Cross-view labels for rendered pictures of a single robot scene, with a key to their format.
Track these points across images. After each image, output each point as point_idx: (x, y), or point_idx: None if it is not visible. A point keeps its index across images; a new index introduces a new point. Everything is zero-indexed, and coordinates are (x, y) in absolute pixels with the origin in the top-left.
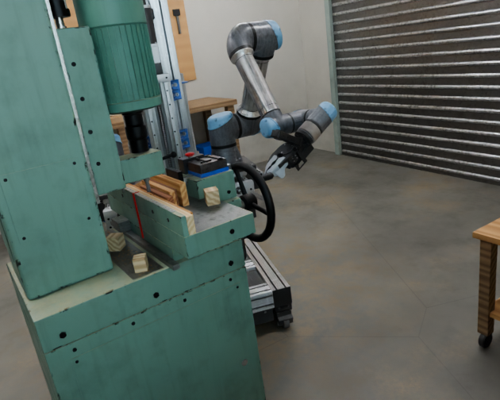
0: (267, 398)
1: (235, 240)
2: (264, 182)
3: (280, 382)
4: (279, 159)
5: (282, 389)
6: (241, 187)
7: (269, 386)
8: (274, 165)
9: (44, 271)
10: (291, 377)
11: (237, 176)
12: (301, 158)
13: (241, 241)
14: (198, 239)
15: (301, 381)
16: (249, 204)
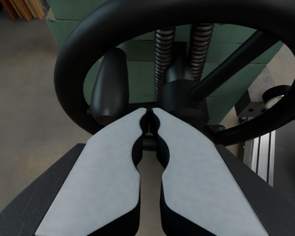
0: (148, 181)
1: (48, 11)
2: (62, 47)
3: (155, 202)
4: (103, 187)
5: (147, 197)
6: (207, 75)
7: (158, 191)
8: (121, 136)
9: None
10: (153, 213)
11: (240, 45)
12: None
13: (47, 24)
14: None
15: (143, 217)
16: (157, 96)
